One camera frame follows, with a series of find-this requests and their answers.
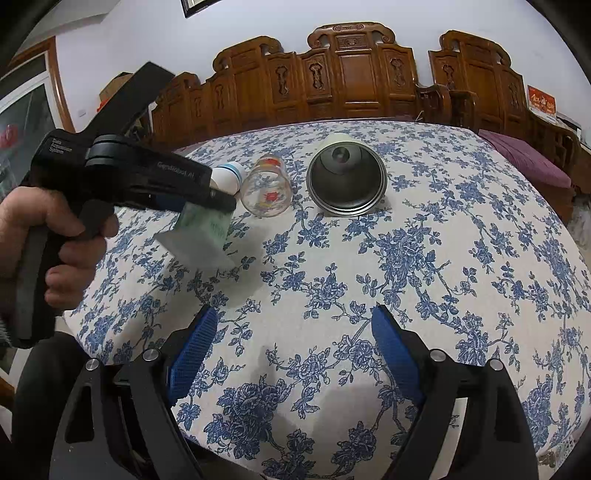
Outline green plastic cup square base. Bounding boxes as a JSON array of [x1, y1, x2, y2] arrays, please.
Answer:
[[154, 203, 235, 271]]

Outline white paper cup blue rim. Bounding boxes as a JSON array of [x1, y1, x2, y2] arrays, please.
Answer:
[[211, 162, 247, 196]]

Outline cream steel thermos cup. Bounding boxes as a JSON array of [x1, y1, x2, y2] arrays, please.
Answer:
[[307, 133, 388, 217]]

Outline person's left hand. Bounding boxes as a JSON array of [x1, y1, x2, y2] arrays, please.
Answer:
[[1, 186, 119, 312]]

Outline cardboard box on cabinet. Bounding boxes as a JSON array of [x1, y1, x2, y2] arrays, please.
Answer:
[[99, 72, 133, 104]]

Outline blue floral tablecloth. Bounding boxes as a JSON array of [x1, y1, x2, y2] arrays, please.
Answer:
[[65, 120, 590, 479]]

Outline clear glass jar red print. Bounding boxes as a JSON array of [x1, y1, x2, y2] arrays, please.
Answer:
[[240, 155, 293, 218]]

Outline framed flower painting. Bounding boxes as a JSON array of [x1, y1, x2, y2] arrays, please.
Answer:
[[181, 0, 221, 18]]

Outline purple seat cushion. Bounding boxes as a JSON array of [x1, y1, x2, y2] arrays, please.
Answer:
[[478, 129, 572, 188]]

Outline carved wooden sofa bench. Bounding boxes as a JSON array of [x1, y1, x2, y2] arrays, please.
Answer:
[[152, 22, 452, 149]]

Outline carved wooden armchair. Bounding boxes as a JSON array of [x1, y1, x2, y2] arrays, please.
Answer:
[[429, 30, 580, 168]]

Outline red sign card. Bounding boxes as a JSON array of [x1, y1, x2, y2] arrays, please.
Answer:
[[527, 85, 557, 116]]

